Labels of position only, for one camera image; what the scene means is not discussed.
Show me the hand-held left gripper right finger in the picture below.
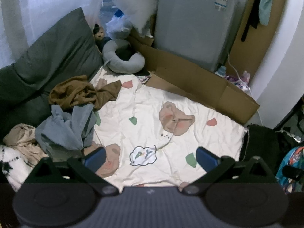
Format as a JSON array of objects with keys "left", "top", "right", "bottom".
[{"left": 182, "top": 147, "right": 277, "bottom": 196}]

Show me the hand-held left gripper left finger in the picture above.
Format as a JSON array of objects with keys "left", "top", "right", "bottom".
[{"left": 31, "top": 147, "right": 119, "bottom": 197}]

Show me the brown printed t-shirt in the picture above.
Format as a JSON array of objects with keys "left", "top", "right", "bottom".
[{"left": 49, "top": 75, "right": 122, "bottom": 111}]

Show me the grey-blue garment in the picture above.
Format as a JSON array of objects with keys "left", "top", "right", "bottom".
[{"left": 35, "top": 104, "right": 97, "bottom": 157}]

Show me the black cloth bundle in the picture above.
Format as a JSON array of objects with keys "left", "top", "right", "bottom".
[{"left": 240, "top": 124, "right": 297, "bottom": 171}]

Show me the white bear-print bedsheet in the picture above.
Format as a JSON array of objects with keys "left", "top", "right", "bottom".
[{"left": 89, "top": 64, "right": 247, "bottom": 188}]

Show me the beige garment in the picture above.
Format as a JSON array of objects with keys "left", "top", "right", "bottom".
[{"left": 3, "top": 123, "right": 48, "bottom": 167}]

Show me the white black-star fleece blanket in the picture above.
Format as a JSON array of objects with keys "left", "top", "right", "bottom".
[{"left": 0, "top": 145, "right": 38, "bottom": 193}]

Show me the white purple refill pouch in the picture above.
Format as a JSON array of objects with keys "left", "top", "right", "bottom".
[{"left": 226, "top": 75, "right": 250, "bottom": 91}]

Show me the flattened cardboard box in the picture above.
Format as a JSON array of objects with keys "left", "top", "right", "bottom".
[{"left": 127, "top": 27, "right": 260, "bottom": 125}]

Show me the colourful printed backpack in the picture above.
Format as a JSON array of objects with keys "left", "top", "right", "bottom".
[{"left": 275, "top": 146, "right": 304, "bottom": 194}]

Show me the grey neck pillow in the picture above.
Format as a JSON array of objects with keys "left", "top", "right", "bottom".
[{"left": 102, "top": 39, "right": 145, "bottom": 74}]

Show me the brown cardboard board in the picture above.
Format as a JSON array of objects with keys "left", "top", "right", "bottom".
[{"left": 224, "top": 0, "right": 290, "bottom": 81}]

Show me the small teddy bear toy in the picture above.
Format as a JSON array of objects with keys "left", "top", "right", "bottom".
[{"left": 93, "top": 24, "right": 106, "bottom": 41}]

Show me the light blue plastic bag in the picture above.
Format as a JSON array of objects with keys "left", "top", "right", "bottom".
[{"left": 106, "top": 8, "right": 133, "bottom": 38}]

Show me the white fluffy plush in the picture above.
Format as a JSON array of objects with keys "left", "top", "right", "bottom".
[{"left": 114, "top": 0, "right": 159, "bottom": 35}]

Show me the teal towel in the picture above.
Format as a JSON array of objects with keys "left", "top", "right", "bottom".
[{"left": 259, "top": 0, "right": 282, "bottom": 26}]

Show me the white curtain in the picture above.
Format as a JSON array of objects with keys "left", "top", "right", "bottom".
[{"left": 0, "top": 0, "right": 105, "bottom": 67}]

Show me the black hanging strap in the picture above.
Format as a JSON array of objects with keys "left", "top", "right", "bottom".
[{"left": 241, "top": 0, "right": 268, "bottom": 42}]

